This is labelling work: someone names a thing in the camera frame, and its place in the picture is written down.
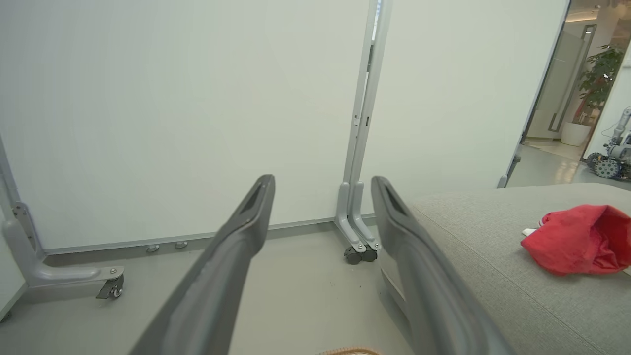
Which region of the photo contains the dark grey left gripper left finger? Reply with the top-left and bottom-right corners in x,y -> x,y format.
129,174 -> 276,355

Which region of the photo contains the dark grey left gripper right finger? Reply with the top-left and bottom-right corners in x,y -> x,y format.
371,176 -> 516,355

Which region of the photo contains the red garment with white stripes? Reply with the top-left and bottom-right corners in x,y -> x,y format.
521,205 -> 631,276

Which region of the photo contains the grey fabric sofa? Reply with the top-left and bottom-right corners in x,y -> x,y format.
377,183 -> 631,355

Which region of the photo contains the grey curved partition foot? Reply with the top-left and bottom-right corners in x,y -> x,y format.
335,182 -> 366,252
497,155 -> 521,189
351,181 -> 381,249

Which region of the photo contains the long grey partition foot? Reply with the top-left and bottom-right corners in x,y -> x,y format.
1,217 -> 125,289

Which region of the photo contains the white plant pot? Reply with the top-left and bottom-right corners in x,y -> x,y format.
561,122 -> 592,146

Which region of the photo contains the grey wheeled robot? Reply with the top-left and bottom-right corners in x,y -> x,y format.
586,106 -> 631,180

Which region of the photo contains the frosted glass door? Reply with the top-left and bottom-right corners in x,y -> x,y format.
527,25 -> 597,140

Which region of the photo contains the green potted plant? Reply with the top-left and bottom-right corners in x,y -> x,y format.
577,45 -> 627,107

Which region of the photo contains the grey metal corner bracket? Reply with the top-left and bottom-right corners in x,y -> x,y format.
12,201 -> 40,259

